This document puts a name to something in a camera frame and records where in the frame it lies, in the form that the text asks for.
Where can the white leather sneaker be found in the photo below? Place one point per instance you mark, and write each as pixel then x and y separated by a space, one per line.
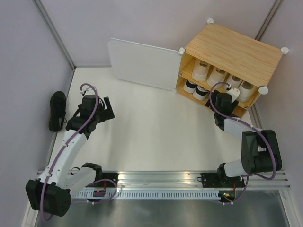
pixel 246 91
pixel 234 81

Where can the wooden shoe cabinet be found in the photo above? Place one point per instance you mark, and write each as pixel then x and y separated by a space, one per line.
pixel 244 57

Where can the beige lace sneaker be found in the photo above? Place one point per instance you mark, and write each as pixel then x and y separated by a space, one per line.
pixel 200 71

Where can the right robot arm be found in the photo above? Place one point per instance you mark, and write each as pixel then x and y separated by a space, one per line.
pixel 260 151

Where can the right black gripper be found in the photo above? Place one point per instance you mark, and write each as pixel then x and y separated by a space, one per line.
pixel 234 105

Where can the white translucent cabinet door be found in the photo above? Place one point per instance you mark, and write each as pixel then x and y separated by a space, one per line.
pixel 145 64

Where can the black canvas sneaker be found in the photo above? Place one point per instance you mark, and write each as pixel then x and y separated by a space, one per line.
pixel 58 111
pixel 209 104

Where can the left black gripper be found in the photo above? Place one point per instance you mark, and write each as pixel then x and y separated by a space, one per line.
pixel 107 114

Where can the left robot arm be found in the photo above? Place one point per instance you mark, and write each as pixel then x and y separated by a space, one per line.
pixel 54 189

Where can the aluminium rail with cable duct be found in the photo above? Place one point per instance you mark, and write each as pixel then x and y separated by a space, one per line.
pixel 168 185

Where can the black and white sneaker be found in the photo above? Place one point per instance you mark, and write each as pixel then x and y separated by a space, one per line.
pixel 200 93

